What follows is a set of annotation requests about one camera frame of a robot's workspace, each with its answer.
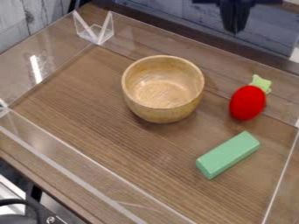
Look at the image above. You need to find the red plush strawberry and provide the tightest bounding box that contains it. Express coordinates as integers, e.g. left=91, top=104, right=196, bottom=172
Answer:
left=228, top=74, right=272, bottom=121

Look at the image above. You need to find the clear acrylic corner bracket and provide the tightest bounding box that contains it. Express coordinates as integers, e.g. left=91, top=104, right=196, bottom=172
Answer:
left=72, top=11, right=115, bottom=46

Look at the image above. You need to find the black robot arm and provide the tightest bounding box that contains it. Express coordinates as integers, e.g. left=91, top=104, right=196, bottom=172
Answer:
left=191, top=0, right=284, bottom=34

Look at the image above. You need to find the black metal table bracket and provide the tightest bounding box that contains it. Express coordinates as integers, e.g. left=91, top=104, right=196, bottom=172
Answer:
left=25, top=184, right=84, bottom=224

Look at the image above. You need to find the clear acrylic tray wall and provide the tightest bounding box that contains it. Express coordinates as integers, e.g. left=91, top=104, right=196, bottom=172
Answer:
left=0, top=13, right=299, bottom=224

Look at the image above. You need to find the wooden bowl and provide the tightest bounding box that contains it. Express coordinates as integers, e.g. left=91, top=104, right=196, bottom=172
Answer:
left=121, top=55, right=204, bottom=123

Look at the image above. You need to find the green rectangular block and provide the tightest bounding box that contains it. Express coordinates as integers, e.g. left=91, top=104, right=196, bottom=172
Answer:
left=195, top=131, right=260, bottom=179

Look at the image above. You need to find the black cable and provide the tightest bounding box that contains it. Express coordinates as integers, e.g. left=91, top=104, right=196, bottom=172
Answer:
left=0, top=199, right=40, bottom=224

